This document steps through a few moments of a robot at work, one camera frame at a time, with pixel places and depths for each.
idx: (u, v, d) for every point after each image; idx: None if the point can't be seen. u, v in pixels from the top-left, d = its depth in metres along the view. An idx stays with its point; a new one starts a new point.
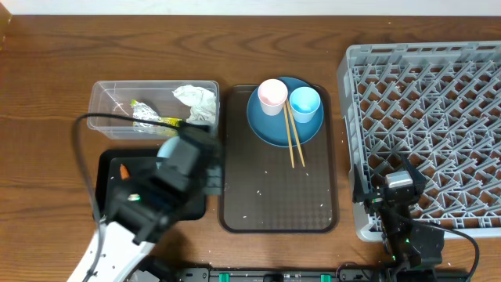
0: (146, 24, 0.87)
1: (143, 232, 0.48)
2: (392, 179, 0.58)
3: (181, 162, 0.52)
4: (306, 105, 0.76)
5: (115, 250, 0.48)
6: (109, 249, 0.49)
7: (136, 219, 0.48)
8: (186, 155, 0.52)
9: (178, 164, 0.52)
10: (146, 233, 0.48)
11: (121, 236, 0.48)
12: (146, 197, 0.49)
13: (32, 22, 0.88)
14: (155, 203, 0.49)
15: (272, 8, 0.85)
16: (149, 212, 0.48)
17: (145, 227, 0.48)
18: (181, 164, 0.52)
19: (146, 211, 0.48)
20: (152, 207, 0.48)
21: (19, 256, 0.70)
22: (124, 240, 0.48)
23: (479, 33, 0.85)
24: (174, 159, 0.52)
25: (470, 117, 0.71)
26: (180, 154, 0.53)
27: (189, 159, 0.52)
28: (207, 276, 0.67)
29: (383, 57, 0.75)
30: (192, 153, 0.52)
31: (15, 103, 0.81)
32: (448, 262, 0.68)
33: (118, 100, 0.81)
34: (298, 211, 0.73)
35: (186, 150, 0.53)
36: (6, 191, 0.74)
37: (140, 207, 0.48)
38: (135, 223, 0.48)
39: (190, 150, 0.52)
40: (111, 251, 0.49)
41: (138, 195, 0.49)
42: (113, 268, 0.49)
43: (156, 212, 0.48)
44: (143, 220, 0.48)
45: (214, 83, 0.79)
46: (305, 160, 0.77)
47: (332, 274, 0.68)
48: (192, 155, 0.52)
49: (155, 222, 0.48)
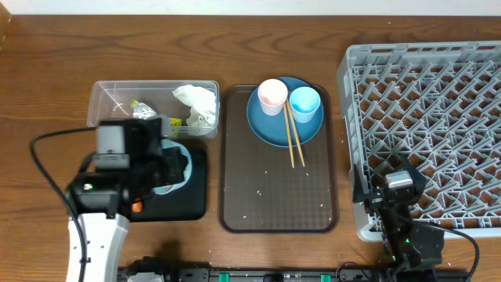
0: (147, 24, 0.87)
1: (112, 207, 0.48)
2: (392, 179, 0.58)
3: (113, 143, 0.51)
4: (306, 105, 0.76)
5: (95, 230, 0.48)
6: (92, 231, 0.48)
7: (99, 201, 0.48)
8: (114, 135, 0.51)
9: (115, 146, 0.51)
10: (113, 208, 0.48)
11: (95, 217, 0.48)
12: (99, 180, 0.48)
13: (32, 23, 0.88)
14: (109, 181, 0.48)
15: (272, 8, 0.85)
16: (107, 190, 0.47)
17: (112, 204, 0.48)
18: (115, 146, 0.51)
19: (106, 189, 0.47)
20: (108, 186, 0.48)
21: (19, 256, 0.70)
22: (98, 221, 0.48)
23: (480, 33, 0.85)
24: (106, 143, 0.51)
25: (470, 118, 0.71)
26: (109, 140, 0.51)
27: (119, 138, 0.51)
28: (207, 276, 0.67)
29: (383, 57, 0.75)
30: (119, 133, 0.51)
31: (16, 103, 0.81)
32: (448, 262, 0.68)
33: (118, 100, 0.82)
34: (298, 211, 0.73)
35: (114, 132, 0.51)
36: (6, 191, 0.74)
37: (96, 190, 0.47)
38: (101, 205, 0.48)
39: (118, 131, 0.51)
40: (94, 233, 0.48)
41: (91, 183, 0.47)
42: (103, 249, 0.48)
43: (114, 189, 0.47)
44: (106, 199, 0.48)
45: (214, 83, 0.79)
46: (305, 160, 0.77)
47: (332, 274, 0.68)
48: (123, 133, 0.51)
49: (117, 196, 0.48)
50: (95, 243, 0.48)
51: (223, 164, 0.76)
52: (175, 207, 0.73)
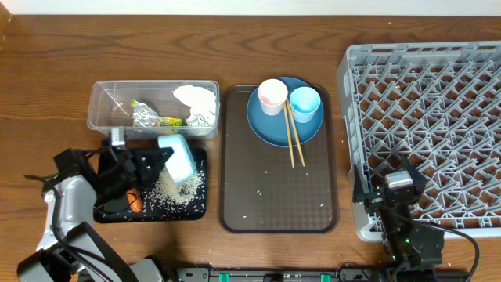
0: (147, 24, 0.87)
1: (77, 187, 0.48)
2: (392, 179, 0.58)
3: (68, 157, 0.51)
4: (306, 104, 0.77)
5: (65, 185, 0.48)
6: (63, 185, 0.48)
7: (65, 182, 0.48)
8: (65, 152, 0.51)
9: (66, 162, 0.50)
10: (80, 188, 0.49)
11: (67, 180, 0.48)
12: (59, 175, 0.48)
13: (32, 23, 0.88)
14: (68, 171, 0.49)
15: (272, 8, 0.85)
16: (73, 175, 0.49)
17: (77, 185, 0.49)
18: (66, 161, 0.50)
19: (68, 175, 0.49)
20: (71, 172, 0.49)
21: (19, 255, 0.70)
22: (70, 182, 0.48)
23: (480, 33, 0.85)
24: (59, 163, 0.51)
25: (470, 118, 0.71)
26: (63, 161, 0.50)
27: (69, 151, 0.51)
28: (207, 276, 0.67)
29: (383, 57, 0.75)
30: (66, 153, 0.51)
31: (16, 102, 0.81)
32: (448, 262, 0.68)
33: (118, 100, 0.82)
34: (298, 211, 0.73)
35: (64, 156, 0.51)
36: (5, 191, 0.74)
37: (60, 178, 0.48)
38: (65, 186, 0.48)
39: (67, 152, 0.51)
40: (65, 185, 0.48)
41: (54, 175, 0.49)
42: (77, 194, 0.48)
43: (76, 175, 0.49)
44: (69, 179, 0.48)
45: (214, 83, 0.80)
46: (305, 160, 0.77)
47: (332, 274, 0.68)
48: (69, 152, 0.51)
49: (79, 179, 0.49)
50: (69, 190, 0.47)
51: (222, 164, 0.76)
52: (174, 207, 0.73)
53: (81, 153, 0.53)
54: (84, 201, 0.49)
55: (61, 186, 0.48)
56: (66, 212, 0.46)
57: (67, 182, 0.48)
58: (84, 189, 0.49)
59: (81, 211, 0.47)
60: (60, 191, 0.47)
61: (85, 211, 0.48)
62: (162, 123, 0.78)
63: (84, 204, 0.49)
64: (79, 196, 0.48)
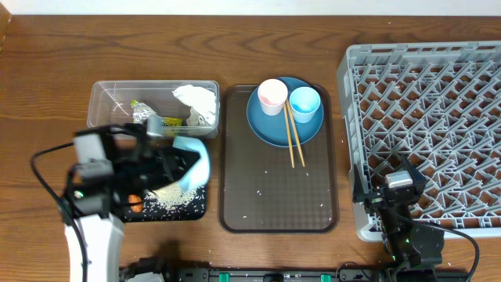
0: (146, 24, 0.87)
1: (104, 209, 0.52)
2: (392, 179, 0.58)
3: (93, 150, 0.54)
4: (306, 104, 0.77)
5: (91, 228, 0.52)
6: (88, 230, 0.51)
7: (91, 207, 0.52)
8: (94, 145, 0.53)
9: (93, 165, 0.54)
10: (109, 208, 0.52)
11: (94, 225, 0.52)
12: (86, 185, 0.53)
13: (31, 23, 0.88)
14: (97, 194, 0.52)
15: (272, 8, 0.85)
16: (98, 195, 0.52)
17: (103, 204, 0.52)
18: (95, 154, 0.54)
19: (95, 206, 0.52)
20: (97, 189, 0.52)
21: (19, 255, 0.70)
22: (94, 220, 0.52)
23: (480, 33, 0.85)
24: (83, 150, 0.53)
25: (470, 118, 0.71)
26: (84, 148, 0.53)
27: (99, 146, 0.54)
28: (207, 276, 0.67)
29: (383, 57, 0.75)
30: (96, 142, 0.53)
31: (15, 103, 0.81)
32: (448, 262, 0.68)
33: (118, 100, 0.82)
34: (298, 211, 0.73)
35: (84, 138, 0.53)
36: (5, 192, 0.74)
37: (87, 200, 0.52)
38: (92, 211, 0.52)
39: (93, 136, 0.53)
40: (89, 232, 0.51)
41: (80, 189, 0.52)
42: (99, 253, 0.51)
43: (105, 193, 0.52)
44: (97, 205, 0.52)
45: (214, 83, 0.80)
46: (304, 159, 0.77)
47: (332, 274, 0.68)
48: (103, 136, 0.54)
49: (107, 198, 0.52)
50: (95, 262, 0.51)
51: (223, 164, 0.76)
52: (174, 207, 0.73)
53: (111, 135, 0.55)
54: (109, 262, 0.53)
55: (84, 243, 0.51)
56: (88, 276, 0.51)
57: (91, 249, 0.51)
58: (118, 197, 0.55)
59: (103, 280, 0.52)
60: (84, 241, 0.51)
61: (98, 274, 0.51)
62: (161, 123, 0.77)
63: (113, 260, 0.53)
64: (99, 257, 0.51)
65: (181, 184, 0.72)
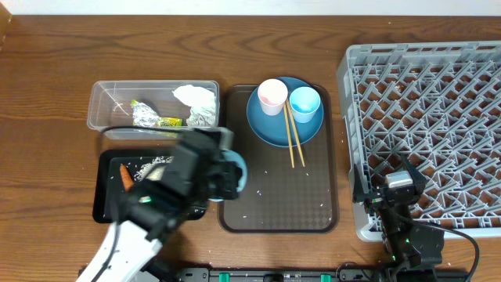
0: (147, 24, 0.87)
1: (155, 231, 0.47)
2: (392, 179, 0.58)
3: (182, 167, 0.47)
4: (306, 105, 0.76)
5: (131, 239, 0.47)
6: (124, 240, 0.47)
7: (146, 218, 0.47)
8: (187, 160, 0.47)
9: (172, 178, 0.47)
10: (160, 233, 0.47)
11: (132, 236, 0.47)
12: (158, 193, 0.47)
13: (32, 23, 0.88)
14: (160, 211, 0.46)
15: (272, 8, 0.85)
16: (159, 214, 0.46)
17: (156, 226, 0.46)
18: (181, 171, 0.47)
19: (145, 218, 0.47)
20: (161, 207, 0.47)
21: (19, 255, 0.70)
22: (138, 233, 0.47)
23: (480, 33, 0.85)
24: (176, 159, 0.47)
25: (470, 118, 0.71)
26: (178, 158, 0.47)
27: (189, 164, 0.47)
28: (207, 276, 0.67)
29: (383, 57, 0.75)
30: (192, 157, 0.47)
31: (16, 103, 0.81)
32: (448, 262, 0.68)
33: (118, 100, 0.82)
34: (298, 211, 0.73)
35: (185, 148, 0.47)
36: (5, 192, 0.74)
37: (148, 211, 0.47)
38: (145, 221, 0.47)
39: (189, 150, 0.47)
40: (124, 243, 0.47)
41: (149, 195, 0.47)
42: (122, 267, 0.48)
43: (167, 217, 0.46)
44: (154, 220, 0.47)
45: (214, 83, 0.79)
46: (305, 160, 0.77)
47: (332, 274, 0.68)
48: (197, 157, 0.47)
49: (164, 222, 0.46)
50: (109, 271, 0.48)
51: None
52: None
53: (205, 158, 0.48)
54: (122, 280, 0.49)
55: (114, 247, 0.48)
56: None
57: (115, 260, 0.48)
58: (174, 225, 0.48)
59: None
60: (114, 247, 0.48)
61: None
62: (162, 123, 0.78)
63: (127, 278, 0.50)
64: (120, 271, 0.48)
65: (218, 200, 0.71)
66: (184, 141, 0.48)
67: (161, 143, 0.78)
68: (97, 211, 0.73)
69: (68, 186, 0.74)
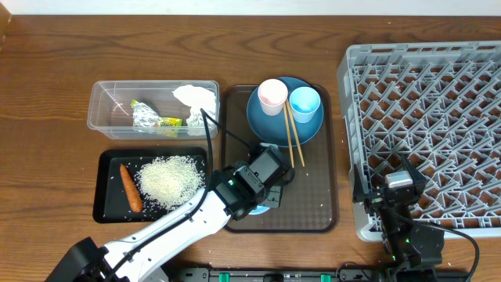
0: (146, 24, 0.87)
1: (229, 211, 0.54)
2: (392, 179, 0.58)
3: (262, 171, 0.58)
4: (306, 105, 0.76)
5: (217, 204, 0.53)
6: (210, 204, 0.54)
7: (222, 197, 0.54)
8: (269, 167, 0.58)
9: (252, 178, 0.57)
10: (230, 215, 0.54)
11: (216, 204, 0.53)
12: (239, 184, 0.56)
13: (32, 23, 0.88)
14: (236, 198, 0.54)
15: (272, 8, 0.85)
16: (232, 200, 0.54)
17: (231, 208, 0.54)
18: (262, 175, 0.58)
19: (223, 199, 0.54)
20: (237, 197, 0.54)
21: (19, 255, 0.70)
22: (220, 206, 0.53)
23: (480, 32, 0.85)
24: (261, 164, 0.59)
25: (470, 118, 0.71)
26: (264, 163, 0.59)
27: (270, 171, 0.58)
28: (207, 276, 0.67)
29: (383, 57, 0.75)
30: (272, 168, 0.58)
31: (16, 103, 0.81)
32: (448, 262, 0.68)
33: (118, 100, 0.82)
34: (298, 211, 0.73)
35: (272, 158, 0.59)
36: (5, 192, 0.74)
37: (225, 194, 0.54)
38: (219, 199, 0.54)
39: (273, 163, 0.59)
40: (210, 205, 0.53)
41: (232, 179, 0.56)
42: (200, 224, 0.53)
43: (238, 204, 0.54)
44: (226, 202, 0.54)
45: (214, 83, 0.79)
46: (305, 160, 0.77)
47: (331, 274, 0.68)
48: (274, 168, 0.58)
49: (233, 209, 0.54)
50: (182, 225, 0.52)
51: (223, 164, 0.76)
52: (174, 207, 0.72)
53: (281, 171, 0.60)
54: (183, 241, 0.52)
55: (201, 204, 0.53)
56: (174, 230, 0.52)
57: (196, 218, 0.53)
58: (240, 214, 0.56)
59: (163, 245, 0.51)
60: (200, 205, 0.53)
61: (181, 238, 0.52)
62: (161, 123, 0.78)
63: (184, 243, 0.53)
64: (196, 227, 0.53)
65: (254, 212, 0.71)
66: (272, 153, 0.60)
67: (161, 143, 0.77)
68: (97, 211, 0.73)
69: (68, 186, 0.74)
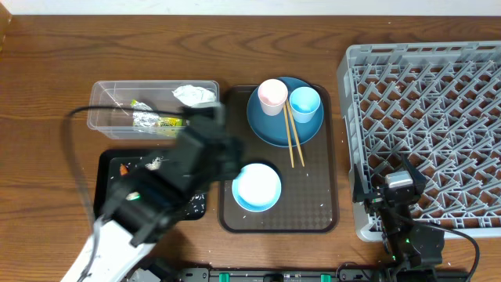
0: (146, 24, 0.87)
1: (142, 231, 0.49)
2: (392, 179, 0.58)
3: (181, 160, 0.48)
4: (306, 105, 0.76)
5: (110, 244, 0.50)
6: (103, 247, 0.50)
7: (133, 218, 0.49)
8: (188, 153, 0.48)
9: (173, 169, 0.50)
10: (150, 232, 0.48)
11: (111, 244, 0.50)
12: (148, 190, 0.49)
13: (32, 23, 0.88)
14: (145, 211, 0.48)
15: (272, 8, 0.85)
16: (147, 215, 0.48)
17: (146, 225, 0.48)
18: (182, 164, 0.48)
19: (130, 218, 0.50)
20: (151, 207, 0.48)
21: (19, 255, 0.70)
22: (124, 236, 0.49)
23: (480, 33, 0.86)
24: (178, 152, 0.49)
25: (470, 118, 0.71)
26: (183, 149, 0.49)
27: (189, 157, 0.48)
28: (207, 276, 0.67)
29: (383, 57, 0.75)
30: (193, 152, 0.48)
31: (15, 103, 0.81)
32: (448, 262, 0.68)
33: (118, 100, 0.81)
34: (298, 211, 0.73)
35: (189, 140, 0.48)
36: (5, 192, 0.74)
37: (133, 211, 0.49)
38: (134, 222, 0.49)
39: (192, 145, 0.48)
40: (104, 250, 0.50)
41: (134, 194, 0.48)
42: (102, 269, 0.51)
43: (155, 215, 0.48)
44: (142, 221, 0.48)
45: (214, 83, 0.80)
46: (304, 159, 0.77)
47: (332, 274, 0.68)
48: (192, 151, 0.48)
49: (153, 225, 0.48)
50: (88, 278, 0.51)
51: None
52: None
53: (209, 150, 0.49)
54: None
55: (94, 252, 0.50)
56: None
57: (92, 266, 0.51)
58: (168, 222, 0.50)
59: None
60: (96, 252, 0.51)
61: None
62: (161, 123, 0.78)
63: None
64: (99, 274, 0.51)
65: (253, 207, 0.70)
66: (189, 134, 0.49)
67: (161, 143, 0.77)
68: None
69: (68, 187, 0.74)
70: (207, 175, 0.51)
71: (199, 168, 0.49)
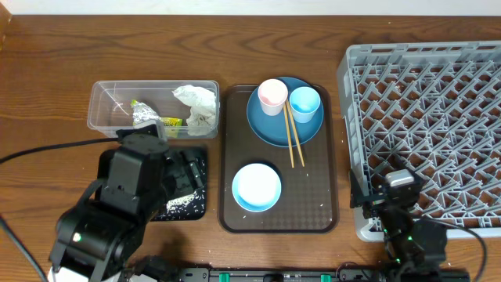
0: (146, 23, 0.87)
1: (98, 268, 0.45)
2: (394, 178, 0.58)
3: (126, 180, 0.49)
4: (306, 104, 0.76)
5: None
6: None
7: (85, 256, 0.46)
8: (132, 172, 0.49)
9: (118, 194, 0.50)
10: (108, 265, 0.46)
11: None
12: (98, 222, 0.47)
13: (32, 23, 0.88)
14: (95, 247, 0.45)
15: (272, 7, 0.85)
16: (98, 250, 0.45)
17: (102, 258, 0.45)
18: (127, 185, 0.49)
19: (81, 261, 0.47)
20: (103, 237, 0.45)
21: (19, 255, 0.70)
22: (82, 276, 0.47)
23: (480, 32, 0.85)
24: (118, 173, 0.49)
25: (470, 117, 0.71)
26: (124, 170, 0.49)
27: (135, 176, 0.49)
28: (207, 276, 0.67)
29: (383, 57, 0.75)
30: (136, 171, 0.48)
31: (15, 103, 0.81)
32: (448, 262, 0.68)
33: (118, 101, 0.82)
34: (298, 211, 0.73)
35: (128, 160, 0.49)
36: (5, 192, 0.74)
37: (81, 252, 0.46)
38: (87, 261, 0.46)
39: (133, 163, 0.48)
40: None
41: (79, 233, 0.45)
42: None
43: (107, 244, 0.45)
44: (95, 257, 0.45)
45: (214, 83, 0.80)
46: (304, 160, 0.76)
47: (332, 274, 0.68)
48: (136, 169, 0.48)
49: (108, 255, 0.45)
50: None
51: (222, 164, 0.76)
52: (174, 207, 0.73)
53: (153, 164, 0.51)
54: None
55: None
56: None
57: None
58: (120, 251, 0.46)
59: None
60: None
61: None
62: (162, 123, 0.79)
63: None
64: None
65: (254, 208, 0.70)
66: (125, 155, 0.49)
67: None
68: None
69: (68, 187, 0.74)
70: (153, 192, 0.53)
71: (145, 184, 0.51)
